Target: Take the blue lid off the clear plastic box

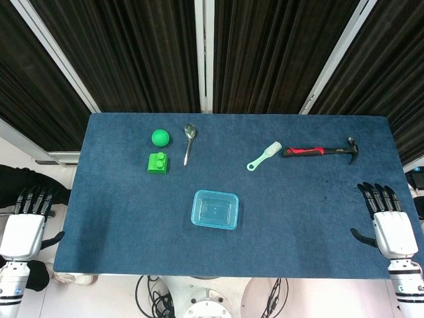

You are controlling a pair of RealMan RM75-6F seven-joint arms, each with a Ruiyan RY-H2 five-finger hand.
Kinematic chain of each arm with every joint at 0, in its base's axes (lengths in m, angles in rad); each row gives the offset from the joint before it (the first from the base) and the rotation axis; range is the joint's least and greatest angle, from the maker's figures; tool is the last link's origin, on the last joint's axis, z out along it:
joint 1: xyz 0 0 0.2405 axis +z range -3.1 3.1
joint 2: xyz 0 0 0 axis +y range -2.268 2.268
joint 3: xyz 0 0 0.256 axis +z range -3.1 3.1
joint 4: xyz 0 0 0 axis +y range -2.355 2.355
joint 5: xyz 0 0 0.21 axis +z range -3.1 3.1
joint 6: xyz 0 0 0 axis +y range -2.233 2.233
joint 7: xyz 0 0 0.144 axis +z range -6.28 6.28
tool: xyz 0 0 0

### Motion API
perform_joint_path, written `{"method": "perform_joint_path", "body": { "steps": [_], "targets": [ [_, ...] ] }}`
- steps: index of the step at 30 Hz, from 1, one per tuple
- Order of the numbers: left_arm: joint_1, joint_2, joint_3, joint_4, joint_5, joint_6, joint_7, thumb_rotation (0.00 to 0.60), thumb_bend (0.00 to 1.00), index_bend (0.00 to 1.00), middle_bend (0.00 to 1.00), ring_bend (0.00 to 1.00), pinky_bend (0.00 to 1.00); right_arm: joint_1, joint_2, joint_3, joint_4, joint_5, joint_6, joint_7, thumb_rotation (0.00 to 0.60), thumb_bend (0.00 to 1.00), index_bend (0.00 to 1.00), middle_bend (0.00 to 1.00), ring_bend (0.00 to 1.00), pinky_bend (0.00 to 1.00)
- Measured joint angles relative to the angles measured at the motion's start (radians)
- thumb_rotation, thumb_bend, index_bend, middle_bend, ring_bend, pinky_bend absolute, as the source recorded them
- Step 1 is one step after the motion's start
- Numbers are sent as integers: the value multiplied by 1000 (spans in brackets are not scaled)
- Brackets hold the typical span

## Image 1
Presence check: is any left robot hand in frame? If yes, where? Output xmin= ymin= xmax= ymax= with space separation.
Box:
xmin=0 ymin=185 xmax=66 ymax=261

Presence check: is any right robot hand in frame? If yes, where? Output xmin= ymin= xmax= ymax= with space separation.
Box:
xmin=350 ymin=182 xmax=419 ymax=260

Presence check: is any blue plastic container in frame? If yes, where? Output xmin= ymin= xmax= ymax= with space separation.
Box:
xmin=191 ymin=189 xmax=240 ymax=231

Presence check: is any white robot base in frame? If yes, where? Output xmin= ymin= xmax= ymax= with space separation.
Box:
xmin=158 ymin=276 xmax=256 ymax=318

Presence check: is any white shoe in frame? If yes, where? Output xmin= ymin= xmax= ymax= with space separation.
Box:
xmin=52 ymin=272 xmax=99 ymax=285

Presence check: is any red black claw hammer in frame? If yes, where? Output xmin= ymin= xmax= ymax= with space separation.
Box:
xmin=282 ymin=136 xmax=360 ymax=166

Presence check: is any blue table mat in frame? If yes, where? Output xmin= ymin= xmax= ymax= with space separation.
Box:
xmin=52 ymin=113 xmax=419 ymax=281

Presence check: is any light green cleaning brush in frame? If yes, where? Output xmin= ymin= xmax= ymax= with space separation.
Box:
xmin=246 ymin=141 xmax=282 ymax=172

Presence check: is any green building block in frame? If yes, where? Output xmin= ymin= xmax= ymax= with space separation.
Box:
xmin=147 ymin=151 xmax=169 ymax=174

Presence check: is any green ball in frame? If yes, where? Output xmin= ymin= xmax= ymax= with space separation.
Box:
xmin=151 ymin=128 xmax=171 ymax=147

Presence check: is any metal spoon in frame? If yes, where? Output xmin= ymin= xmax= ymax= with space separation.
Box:
xmin=183 ymin=123 xmax=197 ymax=166

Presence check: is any black cable bundle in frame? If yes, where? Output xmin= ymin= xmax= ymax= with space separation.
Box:
xmin=135 ymin=274 xmax=176 ymax=318

